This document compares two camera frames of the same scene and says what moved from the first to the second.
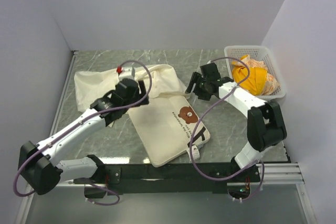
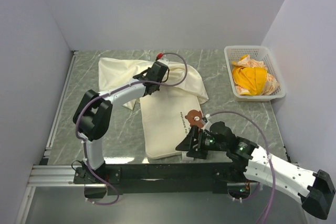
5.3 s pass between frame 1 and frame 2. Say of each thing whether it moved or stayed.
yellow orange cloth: stayed
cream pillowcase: moved
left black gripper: moved
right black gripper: moved
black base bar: stayed
